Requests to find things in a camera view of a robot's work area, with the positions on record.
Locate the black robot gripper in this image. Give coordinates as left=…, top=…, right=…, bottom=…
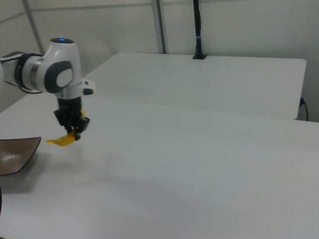
left=53, top=97, right=91, bottom=141

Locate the yellow banana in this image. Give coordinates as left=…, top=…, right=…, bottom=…
left=46, top=108, right=87, bottom=148

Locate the square brown ceramic plate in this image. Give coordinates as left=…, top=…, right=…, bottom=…
left=0, top=136, right=42, bottom=177

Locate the grey partition wall post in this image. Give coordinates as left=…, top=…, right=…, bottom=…
left=150, top=0, right=167, bottom=54

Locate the black camera stand white band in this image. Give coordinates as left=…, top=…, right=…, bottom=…
left=192, top=0, right=209, bottom=61

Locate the black power cable plug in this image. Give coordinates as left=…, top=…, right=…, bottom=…
left=299, top=97, right=309, bottom=122

